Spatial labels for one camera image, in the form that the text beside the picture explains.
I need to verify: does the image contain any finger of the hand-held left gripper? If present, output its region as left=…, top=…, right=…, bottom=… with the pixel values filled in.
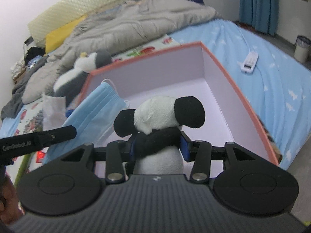
left=33, top=125, right=78, bottom=149

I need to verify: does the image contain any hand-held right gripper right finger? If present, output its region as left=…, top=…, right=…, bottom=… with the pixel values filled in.
left=180, top=131, right=256, bottom=183

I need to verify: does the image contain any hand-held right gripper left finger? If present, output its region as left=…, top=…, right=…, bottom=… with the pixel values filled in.
left=61, top=135, right=137, bottom=184

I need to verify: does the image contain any blue face mask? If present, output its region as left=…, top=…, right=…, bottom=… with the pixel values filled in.
left=45, top=79, right=131, bottom=166

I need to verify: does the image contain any pink cardboard box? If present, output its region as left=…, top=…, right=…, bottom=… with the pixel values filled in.
left=73, top=41, right=284, bottom=176

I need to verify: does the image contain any person's left hand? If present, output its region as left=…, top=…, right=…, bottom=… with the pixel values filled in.
left=0, top=172, right=25, bottom=224

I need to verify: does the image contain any dark grey blanket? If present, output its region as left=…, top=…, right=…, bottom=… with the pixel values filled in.
left=0, top=85, right=28, bottom=122

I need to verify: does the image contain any grey penguin plush toy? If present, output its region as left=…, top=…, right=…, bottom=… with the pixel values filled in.
left=53, top=50, right=113, bottom=108

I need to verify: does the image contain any wooden nightstand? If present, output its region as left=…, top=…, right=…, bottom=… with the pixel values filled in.
left=11, top=61, right=30, bottom=83

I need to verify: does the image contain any blue patterned cloth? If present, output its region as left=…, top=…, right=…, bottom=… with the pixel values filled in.
left=26, top=55, right=48, bottom=70

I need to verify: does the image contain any black cloth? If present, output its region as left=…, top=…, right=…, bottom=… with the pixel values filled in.
left=25, top=46, right=47, bottom=63

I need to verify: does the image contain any yellow pillow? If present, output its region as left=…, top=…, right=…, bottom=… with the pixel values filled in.
left=45, top=15, right=88, bottom=54

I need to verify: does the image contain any fruit print bed mat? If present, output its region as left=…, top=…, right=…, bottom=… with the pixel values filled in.
left=0, top=32, right=182, bottom=187

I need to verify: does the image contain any white remote control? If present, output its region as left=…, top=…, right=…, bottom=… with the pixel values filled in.
left=240, top=52, right=259, bottom=73

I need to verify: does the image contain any blue star print bedsheet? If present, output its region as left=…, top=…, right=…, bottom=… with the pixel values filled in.
left=169, top=19, right=311, bottom=171

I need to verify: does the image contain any grey duvet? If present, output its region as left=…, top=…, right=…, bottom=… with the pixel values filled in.
left=21, top=0, right=223, bottom=104

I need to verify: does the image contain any cream padded headboard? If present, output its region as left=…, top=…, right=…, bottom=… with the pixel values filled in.
left=27, top=0, right=159, bottom=48

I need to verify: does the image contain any white trash bin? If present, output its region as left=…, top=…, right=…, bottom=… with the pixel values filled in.
left=294, top=35, right=311, bottom=64

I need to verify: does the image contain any blue curtain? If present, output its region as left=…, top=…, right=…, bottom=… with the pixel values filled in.
left=238, top=0, right=279, bottom=37

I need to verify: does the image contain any white remote cable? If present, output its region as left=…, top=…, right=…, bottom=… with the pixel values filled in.
left=236, top=26, right=253, bottom=65

